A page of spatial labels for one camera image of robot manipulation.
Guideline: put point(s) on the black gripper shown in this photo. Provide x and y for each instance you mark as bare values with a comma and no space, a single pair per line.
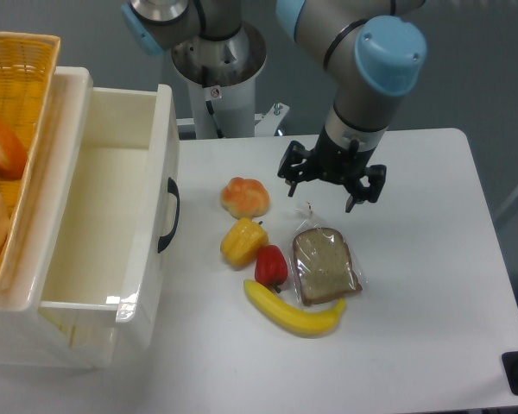
331,163

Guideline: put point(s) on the toast slice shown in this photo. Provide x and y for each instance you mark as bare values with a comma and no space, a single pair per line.
324,266

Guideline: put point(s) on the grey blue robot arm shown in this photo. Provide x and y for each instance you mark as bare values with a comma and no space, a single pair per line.
365,46

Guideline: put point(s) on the orange glazed bread roll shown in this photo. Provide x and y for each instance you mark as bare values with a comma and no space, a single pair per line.
245,198

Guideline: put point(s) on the red bell pepper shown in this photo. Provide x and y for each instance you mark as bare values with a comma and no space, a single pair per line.
271,268

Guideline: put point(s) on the yellow bell pepper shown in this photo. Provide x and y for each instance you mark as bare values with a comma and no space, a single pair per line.
241,244

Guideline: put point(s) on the yellow banana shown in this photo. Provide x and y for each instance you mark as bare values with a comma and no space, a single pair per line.
292,319

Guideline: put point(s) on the white open drawer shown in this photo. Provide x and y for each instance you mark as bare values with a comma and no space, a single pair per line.
105,267

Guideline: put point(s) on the yellow wicker basket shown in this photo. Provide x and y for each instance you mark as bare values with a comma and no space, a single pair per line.
27,66

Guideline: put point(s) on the white pedestal base bracket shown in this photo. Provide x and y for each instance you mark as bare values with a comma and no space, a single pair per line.
270,123

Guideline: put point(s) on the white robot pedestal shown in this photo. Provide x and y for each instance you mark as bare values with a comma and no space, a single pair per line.
220,78

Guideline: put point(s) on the black drawer handle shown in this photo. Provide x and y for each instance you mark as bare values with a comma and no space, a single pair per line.
173,215

